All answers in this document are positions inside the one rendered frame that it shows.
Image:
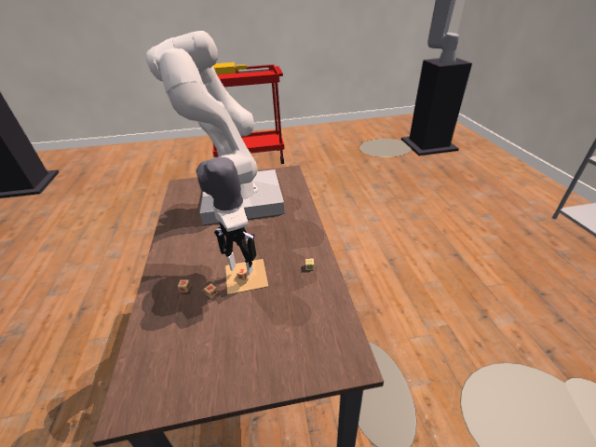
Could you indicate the peach flat mat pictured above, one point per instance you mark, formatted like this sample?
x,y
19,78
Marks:
x,y
256,280

